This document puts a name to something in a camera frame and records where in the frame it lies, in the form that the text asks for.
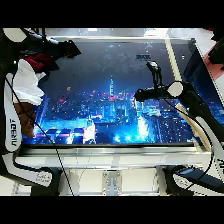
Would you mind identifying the red garment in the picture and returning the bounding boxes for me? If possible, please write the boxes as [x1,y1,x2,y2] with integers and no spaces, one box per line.
[20,53,55,73]

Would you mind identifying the brown garment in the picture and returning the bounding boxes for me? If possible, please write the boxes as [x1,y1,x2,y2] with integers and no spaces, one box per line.
[14,102,37,139]

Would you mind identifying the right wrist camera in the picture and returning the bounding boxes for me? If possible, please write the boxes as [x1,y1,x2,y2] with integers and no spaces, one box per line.
[145,60,164,90]

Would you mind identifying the black cable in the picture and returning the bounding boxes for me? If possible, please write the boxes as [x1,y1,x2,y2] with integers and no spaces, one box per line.
[0,66,75,197]

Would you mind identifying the silver frame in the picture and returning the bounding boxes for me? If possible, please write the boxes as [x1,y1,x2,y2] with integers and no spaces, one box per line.
[13,34,216,197]

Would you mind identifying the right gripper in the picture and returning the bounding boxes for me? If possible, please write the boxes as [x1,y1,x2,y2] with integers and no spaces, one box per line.
[133,85,170,103]

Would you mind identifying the white garment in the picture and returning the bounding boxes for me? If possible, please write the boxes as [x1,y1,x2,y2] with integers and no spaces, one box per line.
[12,58,46,107]

